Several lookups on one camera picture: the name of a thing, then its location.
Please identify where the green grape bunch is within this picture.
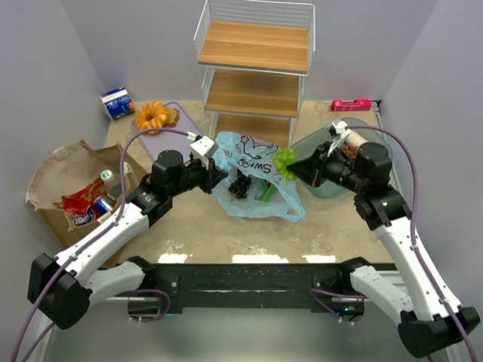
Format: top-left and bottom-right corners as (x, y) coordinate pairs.
(272, 147), (297, 182)

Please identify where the white radish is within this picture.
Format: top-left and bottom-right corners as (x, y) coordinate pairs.
(345, 130), (367, 148)

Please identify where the black grape bunch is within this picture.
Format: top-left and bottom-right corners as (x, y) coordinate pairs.
(229, 170), (252, 199)

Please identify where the light blue plastic bag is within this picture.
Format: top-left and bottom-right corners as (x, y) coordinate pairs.
(214, 131), (306, 222)

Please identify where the green label water bottle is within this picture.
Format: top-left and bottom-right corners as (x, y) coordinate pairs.
(100, 170), (122, 201)

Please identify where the red bull can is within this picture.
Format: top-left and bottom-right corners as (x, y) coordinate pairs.
(92, 195), (113, 219)

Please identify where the red candy bag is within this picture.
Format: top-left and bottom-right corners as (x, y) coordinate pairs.
(60, 177), (104, 226)

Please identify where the red dragon fruit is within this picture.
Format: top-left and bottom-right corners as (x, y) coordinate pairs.
(255, 179), (277, 202)

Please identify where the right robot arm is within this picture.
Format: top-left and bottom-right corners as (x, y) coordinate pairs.
(286, 142), (480, 358)

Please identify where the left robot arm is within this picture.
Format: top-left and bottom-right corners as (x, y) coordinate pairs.
(27, 150), (228, 330)

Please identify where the clear green food container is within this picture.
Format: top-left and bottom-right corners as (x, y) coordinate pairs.
(292, 117), (392, 199)

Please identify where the red grape bunch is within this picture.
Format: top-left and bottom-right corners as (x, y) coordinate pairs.
(340, 145), (358, 161)

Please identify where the lavender cutting board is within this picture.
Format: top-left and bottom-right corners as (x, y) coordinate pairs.
(137, 102), (205, 162)

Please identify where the bread slice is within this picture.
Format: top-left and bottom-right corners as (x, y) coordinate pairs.
(165, 108), (180, 127)

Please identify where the glazed bundt cake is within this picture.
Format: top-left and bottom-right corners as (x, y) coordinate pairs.
(134, 101), (168, 135)

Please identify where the pink box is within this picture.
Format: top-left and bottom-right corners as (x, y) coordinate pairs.
(331, 98), (372, 112)

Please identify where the blue white milk carton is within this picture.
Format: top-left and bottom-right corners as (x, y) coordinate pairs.
(100, 87), (135, 120)

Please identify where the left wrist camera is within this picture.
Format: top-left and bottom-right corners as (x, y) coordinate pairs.
(187, 132), (219, 169)

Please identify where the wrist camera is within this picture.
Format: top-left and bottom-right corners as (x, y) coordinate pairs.
(328, 119), (351, 155)
(187, 132), (219, 169)

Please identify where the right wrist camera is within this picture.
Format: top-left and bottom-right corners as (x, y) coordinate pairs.
(328, 119), (351, 155)

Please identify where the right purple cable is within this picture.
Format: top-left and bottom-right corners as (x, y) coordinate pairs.
(309, 125), (480, 362)

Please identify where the purple cable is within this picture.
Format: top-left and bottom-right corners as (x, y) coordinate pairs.
(309, 125), (480, 362)
(9, 129), (197, 362)

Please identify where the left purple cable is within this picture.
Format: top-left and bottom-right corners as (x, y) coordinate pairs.
(9, 129), (197, 362)

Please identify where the black base frame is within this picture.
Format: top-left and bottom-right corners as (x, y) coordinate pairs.
(128, 262), (365, 321)

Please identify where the white wire wooden shelf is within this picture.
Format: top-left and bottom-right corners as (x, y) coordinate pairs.
(193, 1), (315, 146)

